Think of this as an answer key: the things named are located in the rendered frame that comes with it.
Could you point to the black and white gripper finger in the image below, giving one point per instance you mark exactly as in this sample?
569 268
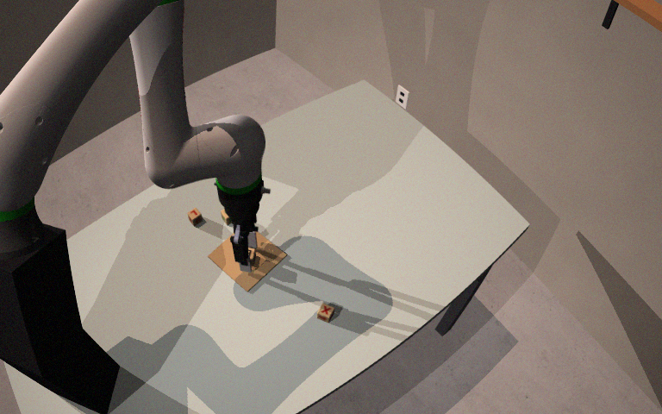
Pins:
252 240
240 246

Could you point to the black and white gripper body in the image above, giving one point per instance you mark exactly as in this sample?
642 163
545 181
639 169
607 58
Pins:
240 217

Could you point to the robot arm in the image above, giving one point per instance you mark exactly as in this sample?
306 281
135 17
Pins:
39 103

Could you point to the tan square mat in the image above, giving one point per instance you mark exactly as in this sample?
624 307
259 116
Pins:
267 257

